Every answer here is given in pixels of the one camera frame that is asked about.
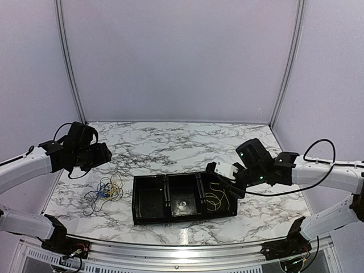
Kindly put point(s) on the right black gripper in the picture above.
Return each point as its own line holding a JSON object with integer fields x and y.
{"x": 226, "y": 183}

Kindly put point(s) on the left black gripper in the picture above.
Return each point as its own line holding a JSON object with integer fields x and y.
{"x": 102, "y": 156}

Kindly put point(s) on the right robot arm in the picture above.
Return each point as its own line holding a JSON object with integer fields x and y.
{"x": 291, "y": 168}

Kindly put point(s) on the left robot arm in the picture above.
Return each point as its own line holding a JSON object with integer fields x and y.
{"x": 79, "y": 148}

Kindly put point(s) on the black three-compartment tray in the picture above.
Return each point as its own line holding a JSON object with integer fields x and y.
{"x": 180, "y": 197}

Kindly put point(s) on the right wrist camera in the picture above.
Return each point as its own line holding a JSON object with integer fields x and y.
{"x": 222, "y": 169}

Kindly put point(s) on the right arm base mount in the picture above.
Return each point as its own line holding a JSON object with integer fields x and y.
{"x": 284, "y": 248}

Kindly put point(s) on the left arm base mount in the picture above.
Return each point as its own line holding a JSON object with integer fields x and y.
{"x": 67, "y": 246}

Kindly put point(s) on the aluminium front rail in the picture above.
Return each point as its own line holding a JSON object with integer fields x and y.
{"x": 111, "y": 256}

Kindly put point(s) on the left aluminium corner post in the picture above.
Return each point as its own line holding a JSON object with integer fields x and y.
{"x": 67, "y": 60}

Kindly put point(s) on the aluminium corner post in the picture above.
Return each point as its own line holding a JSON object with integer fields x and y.
{"x": 292, "y": 55}
{"x": 67, "y": 60}

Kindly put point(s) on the right aluminium corner post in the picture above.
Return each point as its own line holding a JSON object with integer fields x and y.
{"x": 292, "y": 55}

